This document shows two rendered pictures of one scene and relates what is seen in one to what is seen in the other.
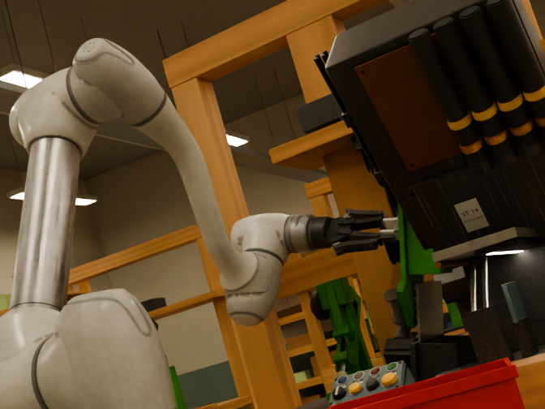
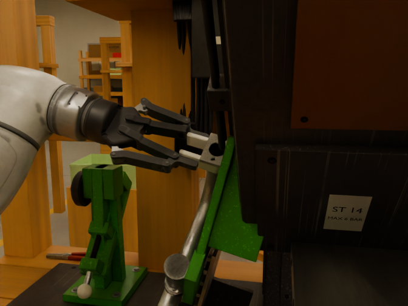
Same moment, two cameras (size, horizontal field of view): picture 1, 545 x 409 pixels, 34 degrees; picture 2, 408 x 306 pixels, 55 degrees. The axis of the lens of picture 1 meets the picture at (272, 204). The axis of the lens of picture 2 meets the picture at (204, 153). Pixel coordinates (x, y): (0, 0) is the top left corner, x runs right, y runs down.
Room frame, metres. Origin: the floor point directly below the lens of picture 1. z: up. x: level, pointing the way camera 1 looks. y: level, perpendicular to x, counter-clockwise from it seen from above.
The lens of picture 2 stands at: (1.36, -0.11, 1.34)
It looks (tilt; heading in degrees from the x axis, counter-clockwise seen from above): 10 degrees down; 347
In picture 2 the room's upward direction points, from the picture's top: straight up
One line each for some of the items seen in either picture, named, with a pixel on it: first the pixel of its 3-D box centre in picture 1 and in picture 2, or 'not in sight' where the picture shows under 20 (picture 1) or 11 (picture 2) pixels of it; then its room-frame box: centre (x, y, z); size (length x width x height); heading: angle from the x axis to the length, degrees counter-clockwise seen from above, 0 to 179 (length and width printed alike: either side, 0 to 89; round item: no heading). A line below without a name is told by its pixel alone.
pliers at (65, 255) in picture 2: not in sight; (75, 256); (2.39, 0.00, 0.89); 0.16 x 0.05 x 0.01; 73
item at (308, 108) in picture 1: (329, 111); not in sight; (2.23, -0.21, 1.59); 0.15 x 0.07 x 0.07; 65
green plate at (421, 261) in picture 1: (423, 243); (239, 200); (1.88, -0.29, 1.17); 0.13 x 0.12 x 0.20; 65
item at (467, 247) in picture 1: (497, 247); (353, 256); (1.78, -0.41, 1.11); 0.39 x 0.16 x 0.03; 155
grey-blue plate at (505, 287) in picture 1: (520, 318); not in sight; (1.73, -0.39, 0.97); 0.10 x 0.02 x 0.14; 155
